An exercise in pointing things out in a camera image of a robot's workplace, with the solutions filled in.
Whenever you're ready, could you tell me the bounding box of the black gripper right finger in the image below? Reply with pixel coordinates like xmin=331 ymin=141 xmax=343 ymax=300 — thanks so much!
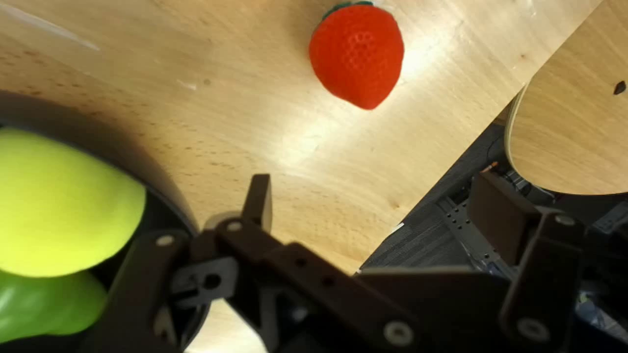
xmin=466 ymin=172 xmax=539 ymax=264

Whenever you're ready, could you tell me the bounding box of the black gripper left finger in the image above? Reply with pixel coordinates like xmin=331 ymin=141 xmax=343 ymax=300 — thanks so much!
xmin=240 ymin=174 xmax=272 ymax=231

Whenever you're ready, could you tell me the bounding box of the small red strawberry plush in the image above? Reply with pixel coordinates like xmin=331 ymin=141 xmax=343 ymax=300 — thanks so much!
xmin=307 ymin=2 xmax=403 ymax=109

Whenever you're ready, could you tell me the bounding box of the yellow lemon plush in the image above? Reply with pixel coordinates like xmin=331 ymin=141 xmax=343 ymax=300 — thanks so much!
xmin=0 ymin=127 xmax=144 ymax=276

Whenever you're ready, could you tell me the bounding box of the dark green pear plush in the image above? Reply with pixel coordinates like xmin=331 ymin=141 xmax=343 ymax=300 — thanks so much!
xmin=0 ymin=272 xmax=107 ymax=343

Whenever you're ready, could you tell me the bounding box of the metal tool cart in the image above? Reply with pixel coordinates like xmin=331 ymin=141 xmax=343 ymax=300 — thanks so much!
xmin=358 ymin=115 xmax=628 ymax=353

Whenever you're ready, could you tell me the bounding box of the near black bowl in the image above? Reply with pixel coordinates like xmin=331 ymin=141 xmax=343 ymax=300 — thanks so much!
xmin=0 ymin=90 xmax=209 ymax=353

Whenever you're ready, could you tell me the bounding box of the round wooden stool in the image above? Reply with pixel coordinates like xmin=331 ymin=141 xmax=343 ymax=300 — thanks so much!
xmin=505 ymin=0 xmax=628 ymax=196

